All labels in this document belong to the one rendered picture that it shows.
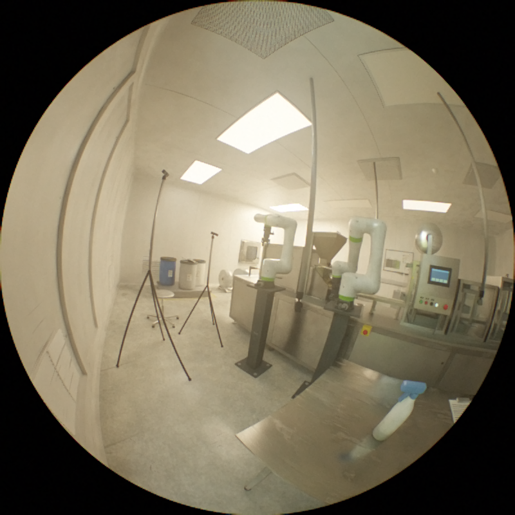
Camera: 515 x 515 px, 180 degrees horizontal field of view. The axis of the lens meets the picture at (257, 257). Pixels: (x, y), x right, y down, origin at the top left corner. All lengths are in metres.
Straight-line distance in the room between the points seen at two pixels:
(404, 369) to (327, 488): 1.20
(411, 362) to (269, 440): 1.23
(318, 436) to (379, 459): 0.24
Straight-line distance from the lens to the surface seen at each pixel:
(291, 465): 0.58
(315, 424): 0.66
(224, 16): 1.52
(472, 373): 1.83
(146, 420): 1.45
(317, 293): 1.85
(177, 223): 4.48
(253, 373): 1.80
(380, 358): 1.55
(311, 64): 1.61
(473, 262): 6.06
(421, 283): 1.40
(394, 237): 5.51
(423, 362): 1.58
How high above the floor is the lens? 1.24
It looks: 3 degrees down
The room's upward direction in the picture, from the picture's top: 8 degrees clockwise
